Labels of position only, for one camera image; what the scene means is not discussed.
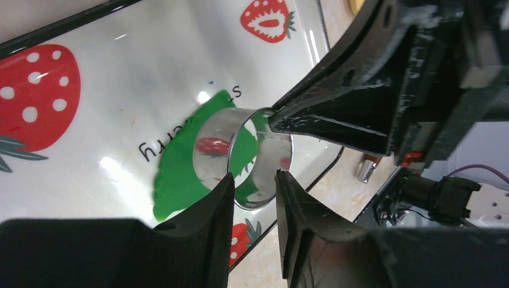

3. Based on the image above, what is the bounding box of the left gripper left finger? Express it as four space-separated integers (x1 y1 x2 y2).
1 173 235 287

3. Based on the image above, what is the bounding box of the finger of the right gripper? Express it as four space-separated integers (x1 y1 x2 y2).
269 113 398 156

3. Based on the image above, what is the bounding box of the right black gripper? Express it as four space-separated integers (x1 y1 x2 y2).
274 1 508 169

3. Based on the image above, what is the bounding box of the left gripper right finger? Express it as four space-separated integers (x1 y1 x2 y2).
275 170 508 287

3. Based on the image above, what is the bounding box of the green dough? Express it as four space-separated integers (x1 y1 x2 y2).
152 90 258 222

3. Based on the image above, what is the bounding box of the round metal cutter ring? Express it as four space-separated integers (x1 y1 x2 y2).
193 107 295 211

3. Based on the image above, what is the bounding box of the yellow cutting board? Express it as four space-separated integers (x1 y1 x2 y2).
348 0 365 16

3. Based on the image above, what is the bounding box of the wooden handled scraper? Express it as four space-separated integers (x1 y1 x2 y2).
357 154 382 183

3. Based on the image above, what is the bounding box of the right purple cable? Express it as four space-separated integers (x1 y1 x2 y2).
447 163 509 184

